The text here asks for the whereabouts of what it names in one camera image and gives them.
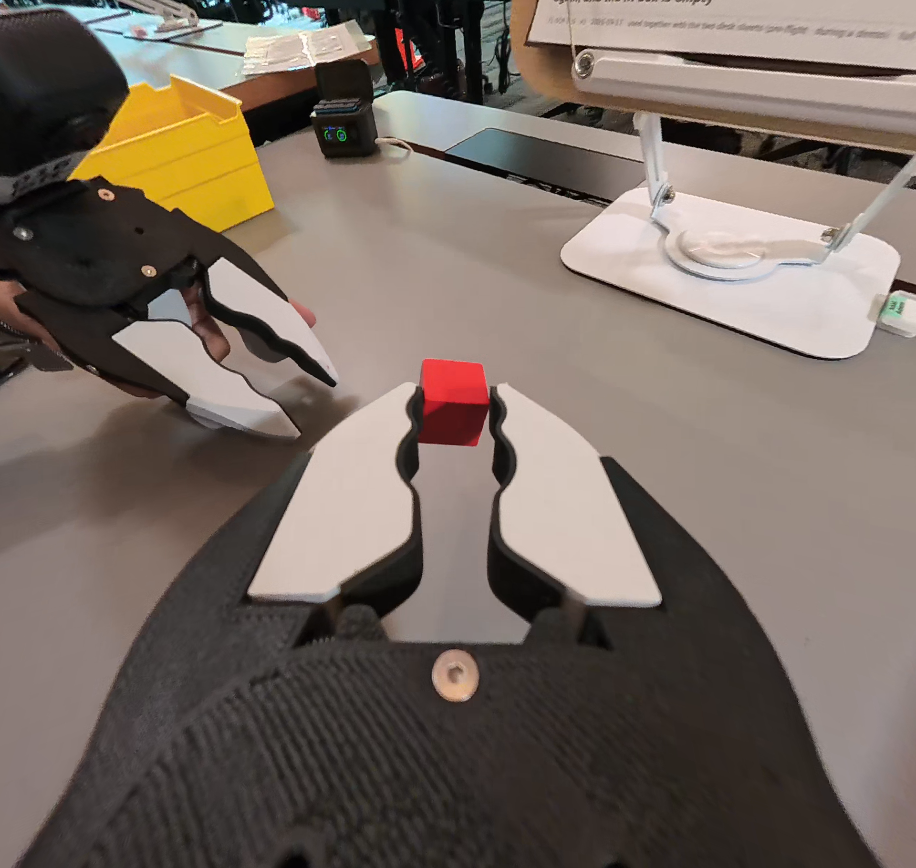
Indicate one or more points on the person's left hand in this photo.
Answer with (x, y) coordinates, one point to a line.
(207, 324)

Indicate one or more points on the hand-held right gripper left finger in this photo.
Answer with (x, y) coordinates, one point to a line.
(336, 517)

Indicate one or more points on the small white green-label box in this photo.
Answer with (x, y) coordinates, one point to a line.
(898, 313)

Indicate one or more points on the yellow storage bin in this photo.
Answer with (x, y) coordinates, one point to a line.
(186, 160)

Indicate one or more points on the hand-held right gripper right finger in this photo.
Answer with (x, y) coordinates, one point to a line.
(565, 517)

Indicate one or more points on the red cube block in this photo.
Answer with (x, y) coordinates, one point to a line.
(454, 403)

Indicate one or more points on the black battery charger case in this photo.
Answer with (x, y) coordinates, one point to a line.
(343, 88)

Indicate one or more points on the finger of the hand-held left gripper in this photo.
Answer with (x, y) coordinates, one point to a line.
(186, 360)
(272, 310)

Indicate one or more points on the stack of clear sheets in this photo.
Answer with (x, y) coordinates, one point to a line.
(308, 45)

